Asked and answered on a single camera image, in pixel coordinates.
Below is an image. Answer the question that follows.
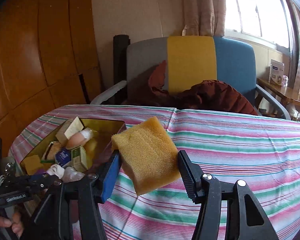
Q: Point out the white product box on desk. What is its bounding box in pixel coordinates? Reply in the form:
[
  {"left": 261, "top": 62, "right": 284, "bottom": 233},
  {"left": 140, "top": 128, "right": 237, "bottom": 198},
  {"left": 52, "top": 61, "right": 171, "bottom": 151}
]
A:
[{"left": 269, "top": 59, "right": 285, "bottom": 86}]

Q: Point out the white cable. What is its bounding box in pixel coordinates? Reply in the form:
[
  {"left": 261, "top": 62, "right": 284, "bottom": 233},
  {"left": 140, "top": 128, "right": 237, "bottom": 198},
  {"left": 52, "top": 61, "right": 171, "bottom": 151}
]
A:
[{"left": 46, "top": 164, "right": 65, "bottom": 179}]

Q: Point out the window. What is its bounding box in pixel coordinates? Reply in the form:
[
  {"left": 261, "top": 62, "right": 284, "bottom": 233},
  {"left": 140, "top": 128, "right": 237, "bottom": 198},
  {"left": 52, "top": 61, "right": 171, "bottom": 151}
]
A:
[{"left": 225, "top": 0, "right": 290, "bottom": 49}]

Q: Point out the pink makeup sponge bottle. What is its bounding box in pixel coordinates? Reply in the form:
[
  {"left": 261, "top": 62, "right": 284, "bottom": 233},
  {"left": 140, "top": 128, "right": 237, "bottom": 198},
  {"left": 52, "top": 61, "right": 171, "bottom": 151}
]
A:
[{"left": 65, "top": 128, "right": 98, "bottom": 150}]

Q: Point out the beige curtain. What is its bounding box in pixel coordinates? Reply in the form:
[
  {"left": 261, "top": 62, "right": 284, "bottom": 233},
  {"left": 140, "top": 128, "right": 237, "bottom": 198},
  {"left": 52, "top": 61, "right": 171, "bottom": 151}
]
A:
[{"left": 182, "top": 0, "right": 226, "bottom": 37}]

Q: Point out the striped bed sheet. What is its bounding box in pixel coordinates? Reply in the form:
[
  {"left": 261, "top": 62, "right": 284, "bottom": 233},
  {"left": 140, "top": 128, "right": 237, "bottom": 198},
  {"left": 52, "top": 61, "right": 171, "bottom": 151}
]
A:
[{"left": 9, "top": 105, "right": 300, "bottom": 239}]

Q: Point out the dark red jacket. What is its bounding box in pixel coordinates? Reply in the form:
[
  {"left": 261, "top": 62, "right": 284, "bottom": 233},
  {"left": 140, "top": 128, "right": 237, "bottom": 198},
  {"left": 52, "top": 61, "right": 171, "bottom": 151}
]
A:
[{"left": 127, "top": 61, "right": 258, "bottom": 115}]

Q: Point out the clear plastic bag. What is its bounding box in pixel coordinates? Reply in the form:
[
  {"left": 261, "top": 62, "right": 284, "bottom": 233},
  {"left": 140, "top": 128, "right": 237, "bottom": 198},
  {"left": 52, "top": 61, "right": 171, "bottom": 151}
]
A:
[{"left": 62, "top": 166, "right": 85, "bottom": 183}]

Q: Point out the purple packet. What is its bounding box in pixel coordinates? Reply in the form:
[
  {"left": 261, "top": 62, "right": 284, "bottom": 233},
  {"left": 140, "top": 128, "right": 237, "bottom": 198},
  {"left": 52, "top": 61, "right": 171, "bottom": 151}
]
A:
[{"left": 34, "top": 168, "right": 48, "bottom": 177}]

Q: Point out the beige cardboard box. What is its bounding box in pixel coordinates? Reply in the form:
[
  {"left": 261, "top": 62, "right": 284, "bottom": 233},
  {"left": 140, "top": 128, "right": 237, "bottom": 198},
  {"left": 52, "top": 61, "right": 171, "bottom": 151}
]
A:
[{"left": 56, "top": 116, "right": 84, "bottom": 146}]

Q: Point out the person's left hand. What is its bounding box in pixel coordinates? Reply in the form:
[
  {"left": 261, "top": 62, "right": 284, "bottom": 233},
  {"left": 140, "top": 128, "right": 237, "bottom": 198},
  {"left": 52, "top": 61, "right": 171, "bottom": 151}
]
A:
[{"left": 0, "top": 211, "right": 24, "bottom": 238}]

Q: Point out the grey yellow blue chair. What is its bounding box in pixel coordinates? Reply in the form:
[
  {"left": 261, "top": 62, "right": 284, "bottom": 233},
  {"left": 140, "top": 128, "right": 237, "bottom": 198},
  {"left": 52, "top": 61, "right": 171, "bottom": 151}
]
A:
[{"left": 90, "top": 35, "right": 292, "bottom": 120}]

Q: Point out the small white blue carton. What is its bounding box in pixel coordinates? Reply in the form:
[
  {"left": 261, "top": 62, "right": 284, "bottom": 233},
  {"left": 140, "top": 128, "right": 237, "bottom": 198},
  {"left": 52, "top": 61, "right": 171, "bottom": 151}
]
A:
[{"left": 55, "top": 148, "right": 71, "bottom": 168}]

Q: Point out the gold and maroon box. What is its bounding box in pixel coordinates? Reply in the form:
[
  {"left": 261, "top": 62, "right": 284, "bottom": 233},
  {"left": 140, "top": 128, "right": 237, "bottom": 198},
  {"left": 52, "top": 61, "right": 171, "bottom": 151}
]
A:
[{"left": 20, "top": 117, "right": 126, "bottom": 175}]

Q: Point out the green essential oil box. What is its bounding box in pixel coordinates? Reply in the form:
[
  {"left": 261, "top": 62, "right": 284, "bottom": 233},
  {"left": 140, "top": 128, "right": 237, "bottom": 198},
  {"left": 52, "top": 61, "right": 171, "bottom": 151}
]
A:
[{"left": 71, "top": 145, "right": 88, "bottom": 172}]

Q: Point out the wooden desk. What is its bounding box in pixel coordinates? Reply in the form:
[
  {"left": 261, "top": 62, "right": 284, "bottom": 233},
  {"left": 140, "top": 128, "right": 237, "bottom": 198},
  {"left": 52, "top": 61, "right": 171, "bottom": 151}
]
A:
[{"left": 255, "top": 78, "right": 300, "bottom": 120}]

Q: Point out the yellow sponge block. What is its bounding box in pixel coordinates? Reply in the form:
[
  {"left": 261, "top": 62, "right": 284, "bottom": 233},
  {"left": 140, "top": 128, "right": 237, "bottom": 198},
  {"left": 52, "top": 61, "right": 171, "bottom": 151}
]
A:
[{"left": 111, "top": 116, "right": 180, "bottom": 196}]

